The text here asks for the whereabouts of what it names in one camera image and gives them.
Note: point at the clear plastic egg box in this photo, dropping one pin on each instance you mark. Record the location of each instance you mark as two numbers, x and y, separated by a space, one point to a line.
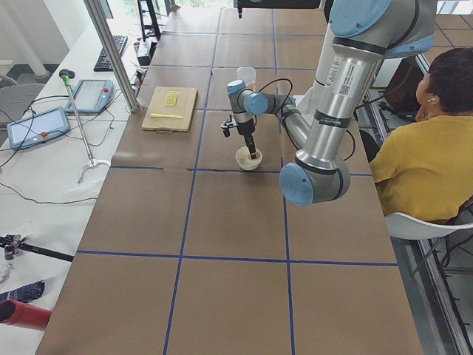
248 76

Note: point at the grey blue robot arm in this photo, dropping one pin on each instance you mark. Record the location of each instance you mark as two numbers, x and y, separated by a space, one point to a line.
360 36

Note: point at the white round bowl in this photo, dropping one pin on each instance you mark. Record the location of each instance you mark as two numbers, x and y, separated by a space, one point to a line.
244 160

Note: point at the yellow plastic knife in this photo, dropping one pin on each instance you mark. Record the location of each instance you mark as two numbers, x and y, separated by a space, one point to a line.
169 116

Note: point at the bamboo cutting board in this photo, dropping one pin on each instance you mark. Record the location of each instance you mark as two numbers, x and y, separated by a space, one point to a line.
184 106

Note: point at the white chair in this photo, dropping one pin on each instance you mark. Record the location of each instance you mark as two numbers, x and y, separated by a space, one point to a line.
406 227

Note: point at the far blue teach pendant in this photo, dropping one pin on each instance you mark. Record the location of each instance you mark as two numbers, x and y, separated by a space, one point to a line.
92 95

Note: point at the blue teach pendant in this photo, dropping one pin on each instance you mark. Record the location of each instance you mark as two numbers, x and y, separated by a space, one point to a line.
40 128
92 95

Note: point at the person in yellow shirt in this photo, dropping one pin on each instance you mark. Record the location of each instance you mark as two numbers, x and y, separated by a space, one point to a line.
424 169

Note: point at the near blue teach pendant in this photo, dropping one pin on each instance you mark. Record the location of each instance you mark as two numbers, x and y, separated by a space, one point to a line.
40 128

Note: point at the red cylinder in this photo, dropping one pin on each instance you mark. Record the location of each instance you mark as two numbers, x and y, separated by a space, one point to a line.
24 315

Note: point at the aluminium frame post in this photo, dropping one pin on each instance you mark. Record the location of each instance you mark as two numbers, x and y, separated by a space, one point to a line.
98 18

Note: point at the grabber stick green handle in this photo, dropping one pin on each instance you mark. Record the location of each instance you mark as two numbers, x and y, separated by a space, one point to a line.
93 162

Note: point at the black tripod camera mount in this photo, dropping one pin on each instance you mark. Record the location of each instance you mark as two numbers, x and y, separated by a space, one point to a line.
14 243

